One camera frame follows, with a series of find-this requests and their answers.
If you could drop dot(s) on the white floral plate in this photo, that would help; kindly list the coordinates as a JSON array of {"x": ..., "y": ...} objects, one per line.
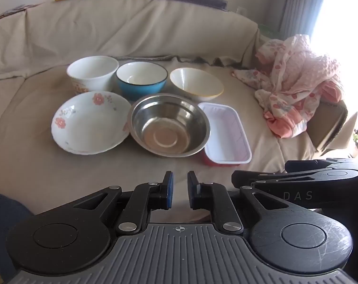
[{"x": 87, "y": 124}]

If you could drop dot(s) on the white bowl with red pattern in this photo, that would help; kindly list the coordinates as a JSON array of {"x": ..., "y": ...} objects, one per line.
[{"x": 91, "y": 78}]

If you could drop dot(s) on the blue denim clothing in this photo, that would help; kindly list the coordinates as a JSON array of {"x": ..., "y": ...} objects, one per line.
[{"x": 4, "y": 230}]

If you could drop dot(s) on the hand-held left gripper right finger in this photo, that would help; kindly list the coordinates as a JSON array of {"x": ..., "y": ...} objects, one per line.
[{"x": 192, "y": 190}]

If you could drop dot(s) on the white floral print cloth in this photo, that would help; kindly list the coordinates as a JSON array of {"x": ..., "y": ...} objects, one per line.
[{"x": 282, "y": 74}]

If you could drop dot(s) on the dark purple cushion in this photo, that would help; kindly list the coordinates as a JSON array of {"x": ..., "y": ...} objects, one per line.
[{"x": 196, "y": 0}]

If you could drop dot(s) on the white and red plastic tray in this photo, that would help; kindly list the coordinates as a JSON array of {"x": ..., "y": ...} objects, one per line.
[{"x": 226, "y": 133}]

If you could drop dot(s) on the blue bowl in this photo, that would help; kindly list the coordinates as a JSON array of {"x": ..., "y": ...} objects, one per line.
[{"x": 140, "y": 88}]

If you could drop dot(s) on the stainless steel bowl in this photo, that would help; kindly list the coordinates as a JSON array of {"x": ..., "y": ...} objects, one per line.
[{"x": 170, "y": 124}]

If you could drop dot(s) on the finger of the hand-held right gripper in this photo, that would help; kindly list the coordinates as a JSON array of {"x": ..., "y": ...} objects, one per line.
[
  {"x": 255, "y": 176},
  {"x": 312, "y": 165}
]

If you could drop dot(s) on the grey curtain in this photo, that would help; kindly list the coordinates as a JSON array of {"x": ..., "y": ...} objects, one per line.
[{"x": 300, "y": 3}]

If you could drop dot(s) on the pink textured garment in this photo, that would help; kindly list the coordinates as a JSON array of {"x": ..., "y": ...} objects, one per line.
[{"x": 320, "y": 68}]

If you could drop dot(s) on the beige sofa cover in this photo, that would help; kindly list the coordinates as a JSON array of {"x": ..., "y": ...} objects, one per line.
[{"x": 167, "y": 29}]

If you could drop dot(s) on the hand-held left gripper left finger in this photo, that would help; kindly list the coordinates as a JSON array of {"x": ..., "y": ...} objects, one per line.
[{"x": 168, "y": 190}]

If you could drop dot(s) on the white bowl with yellow rim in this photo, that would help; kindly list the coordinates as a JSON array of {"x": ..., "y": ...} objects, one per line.
[{"x": 193, "y": 84}]

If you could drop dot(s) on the pale green plastic item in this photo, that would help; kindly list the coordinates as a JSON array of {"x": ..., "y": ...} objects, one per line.
[{"x": 269, "y": 29}]

